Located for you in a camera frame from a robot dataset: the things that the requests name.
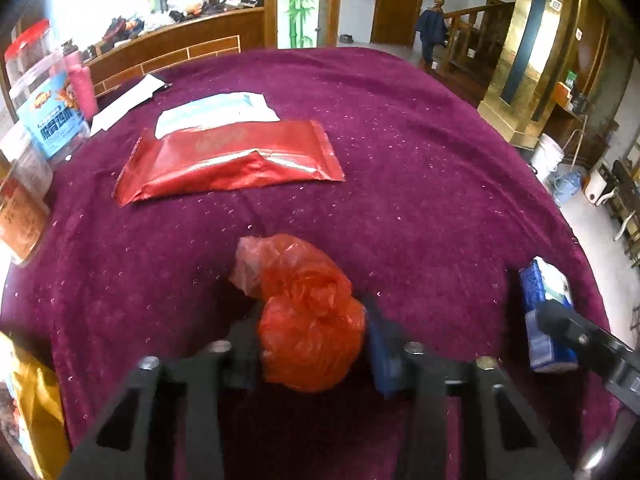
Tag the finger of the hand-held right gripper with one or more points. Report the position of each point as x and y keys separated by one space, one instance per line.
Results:
x=590 y=345

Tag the white tray with yellow rim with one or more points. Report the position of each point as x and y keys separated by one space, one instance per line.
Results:
x=35 y=400

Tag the maroon tablecloth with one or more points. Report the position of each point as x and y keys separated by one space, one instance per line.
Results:
x=400 y=185

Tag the pink bottle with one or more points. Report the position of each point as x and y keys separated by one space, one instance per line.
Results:
x=82 y=85

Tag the clear jar with red lid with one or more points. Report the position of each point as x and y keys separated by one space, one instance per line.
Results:
x=45 y=100

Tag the white appliance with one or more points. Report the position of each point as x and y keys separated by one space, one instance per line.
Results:
x=599 y=187

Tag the gold column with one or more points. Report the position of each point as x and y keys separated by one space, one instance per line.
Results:
x=540 y=45

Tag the white floor bucket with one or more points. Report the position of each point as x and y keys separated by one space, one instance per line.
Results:
x=546 y=157

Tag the plastic jar with orange contents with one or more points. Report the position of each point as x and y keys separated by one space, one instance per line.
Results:
x=22 y=210

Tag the red foil packet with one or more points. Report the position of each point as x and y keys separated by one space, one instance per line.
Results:
x=225 y=160

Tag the blue tissue pack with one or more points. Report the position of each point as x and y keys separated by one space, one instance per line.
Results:
x=542 y=285

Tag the brown wooden door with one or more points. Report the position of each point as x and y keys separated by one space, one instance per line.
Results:
x=397 y=2

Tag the red plastic bag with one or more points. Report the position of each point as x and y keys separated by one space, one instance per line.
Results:
x=305 y=320

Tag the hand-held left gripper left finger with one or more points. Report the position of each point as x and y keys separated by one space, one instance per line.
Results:
x=245 y=360

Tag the wooden stair railing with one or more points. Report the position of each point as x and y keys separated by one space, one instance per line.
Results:
x=475 y=35

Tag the white paper sheet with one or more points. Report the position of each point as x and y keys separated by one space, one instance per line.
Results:
x=125 y=102

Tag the wooden counter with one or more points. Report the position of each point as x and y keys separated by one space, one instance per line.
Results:
x=180 y=45

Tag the green bamboo wall decal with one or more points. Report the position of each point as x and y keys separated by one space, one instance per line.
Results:
x=302 y=5

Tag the blue and white mask packet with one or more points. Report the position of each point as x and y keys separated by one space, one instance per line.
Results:
x=215 y=110

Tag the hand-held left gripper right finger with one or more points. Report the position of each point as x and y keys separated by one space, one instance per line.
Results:
x=382 y=360

